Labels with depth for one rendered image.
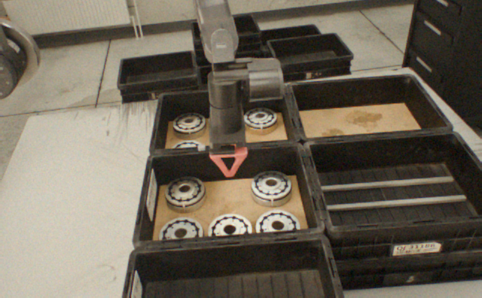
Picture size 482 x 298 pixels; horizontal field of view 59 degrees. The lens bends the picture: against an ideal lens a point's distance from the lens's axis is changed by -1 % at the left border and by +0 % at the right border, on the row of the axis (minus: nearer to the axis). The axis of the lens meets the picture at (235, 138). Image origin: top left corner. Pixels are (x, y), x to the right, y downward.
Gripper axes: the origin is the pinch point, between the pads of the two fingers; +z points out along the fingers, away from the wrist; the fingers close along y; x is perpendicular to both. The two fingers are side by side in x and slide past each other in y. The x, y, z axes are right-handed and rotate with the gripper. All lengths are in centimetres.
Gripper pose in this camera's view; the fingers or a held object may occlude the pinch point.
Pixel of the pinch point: (229, 162)
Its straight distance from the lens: 84.4
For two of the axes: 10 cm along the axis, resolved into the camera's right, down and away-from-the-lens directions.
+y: -0.4, -6.1, 7.9
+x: -10.0, 0.5, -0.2
